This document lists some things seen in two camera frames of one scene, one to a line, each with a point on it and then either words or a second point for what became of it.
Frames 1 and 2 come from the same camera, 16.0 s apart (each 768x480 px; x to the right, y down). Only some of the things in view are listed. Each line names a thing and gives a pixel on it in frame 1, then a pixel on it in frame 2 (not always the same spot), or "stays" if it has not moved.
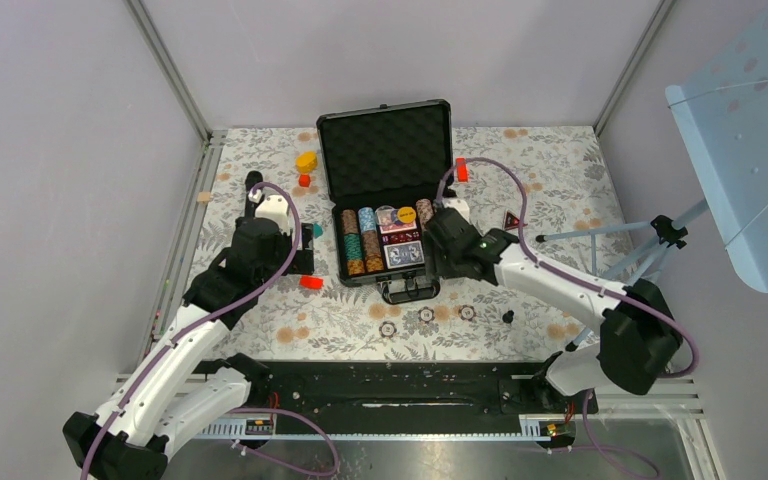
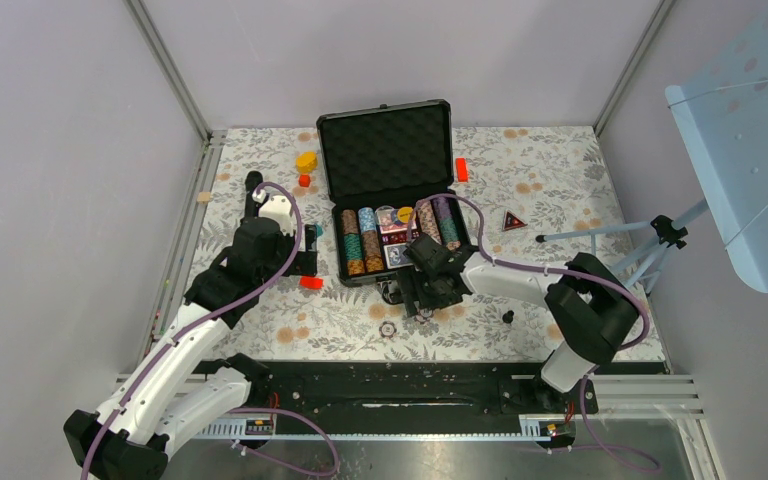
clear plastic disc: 385,215 stays
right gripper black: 434,254 → 410,280
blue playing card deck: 404,254 stays
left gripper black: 303,260 stays
